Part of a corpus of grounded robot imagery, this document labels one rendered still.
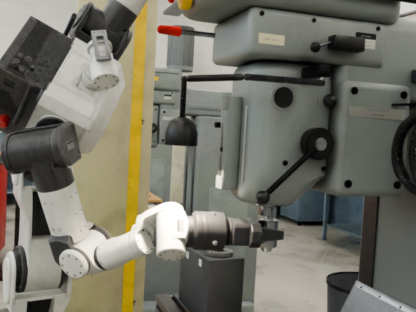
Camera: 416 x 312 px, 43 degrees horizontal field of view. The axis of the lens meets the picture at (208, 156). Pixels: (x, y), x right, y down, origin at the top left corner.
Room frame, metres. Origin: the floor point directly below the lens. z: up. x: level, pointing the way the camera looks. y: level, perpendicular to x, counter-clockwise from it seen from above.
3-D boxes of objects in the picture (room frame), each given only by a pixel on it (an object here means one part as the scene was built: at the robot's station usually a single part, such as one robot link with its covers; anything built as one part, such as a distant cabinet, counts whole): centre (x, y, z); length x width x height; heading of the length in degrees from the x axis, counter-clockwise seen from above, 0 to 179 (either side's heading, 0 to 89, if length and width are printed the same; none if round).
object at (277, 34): (1.25, -0.19, 1.68); 0.34 x 0.24 x 0.10; 109
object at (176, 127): (1.16, 0.06, 1.47); 0.07 x 0.07 x 0.06
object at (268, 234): (1.21, -0.16, 1.24); 0.06 x 0.02 x 0.03; 102
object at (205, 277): (1.66, -0.03, 1.00); 0.22 x 0.12 x 0.20; 25
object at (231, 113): (1.20, -0.05, 1.45); 0.04 x 0.04 x 0.21; 19
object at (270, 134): (1.24, -0.15, 1.47); 0.21 x 0.19 x 0.32; 19
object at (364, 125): (1.30, -0.34, 1.47); 0.24 x 0.19 x 0.26; 19
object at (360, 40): (1.13, -0.26, 1.66); 0.12 x 0.04 x 0.04; 109
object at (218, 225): (1.22, -0.06, 1.24); 0.13 x 0.12 x 0.10; 12
